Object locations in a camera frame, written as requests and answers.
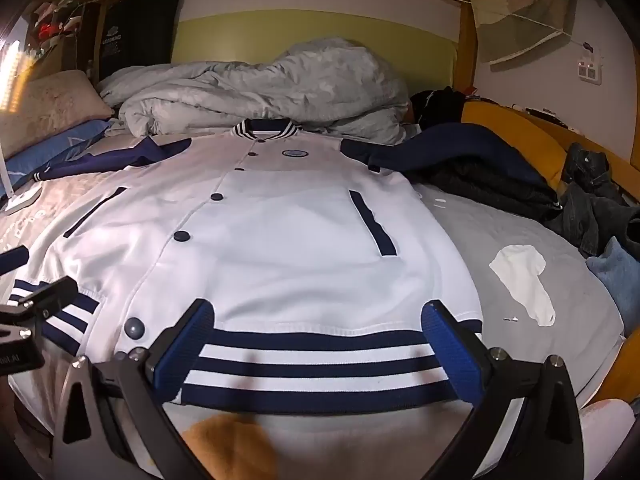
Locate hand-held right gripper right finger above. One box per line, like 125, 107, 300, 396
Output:
421, 300, 586, 480

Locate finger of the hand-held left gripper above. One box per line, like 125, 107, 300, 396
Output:
17, 277, 81, 322
0, 246, 32, 275

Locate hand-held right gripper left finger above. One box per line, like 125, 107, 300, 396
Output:
52, 299, 216, 480

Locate white and navy varsity jacket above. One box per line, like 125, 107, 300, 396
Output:
9, 119, 548, 416

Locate white sock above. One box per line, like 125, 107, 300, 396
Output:
489, 244, 557, 327

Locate blue pillow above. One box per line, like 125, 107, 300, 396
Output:
5, 119, 116, 186

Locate grey bed sheet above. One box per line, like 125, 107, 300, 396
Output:
0, 160, 626, 480

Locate beige pillow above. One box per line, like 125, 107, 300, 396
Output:
0, 69, 115, 161

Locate black crumpled garment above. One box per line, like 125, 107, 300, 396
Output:
420, 160, 563, 221

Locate pale pink cloth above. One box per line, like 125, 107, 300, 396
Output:
577, 397, 636, 461

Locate blue cloth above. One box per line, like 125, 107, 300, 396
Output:
586, 237, 640, 331

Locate dark denim jeans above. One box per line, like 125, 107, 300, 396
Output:
560, 142, 640, 256

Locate cluttered wooden shelf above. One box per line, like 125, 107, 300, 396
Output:
20, 0, 106, 76

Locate small black cloth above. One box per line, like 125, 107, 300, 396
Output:
410, 87, 481, 131

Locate black hanging bag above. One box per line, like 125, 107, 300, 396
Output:
100, 0, 181, 81

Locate light grey duvet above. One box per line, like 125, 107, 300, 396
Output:
97, 37, 416, 146

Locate pale hanging net cloth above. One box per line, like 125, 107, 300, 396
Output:
472, 0, 581, 66

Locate white wall socket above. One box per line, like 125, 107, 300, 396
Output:
575, 42, 603, 83

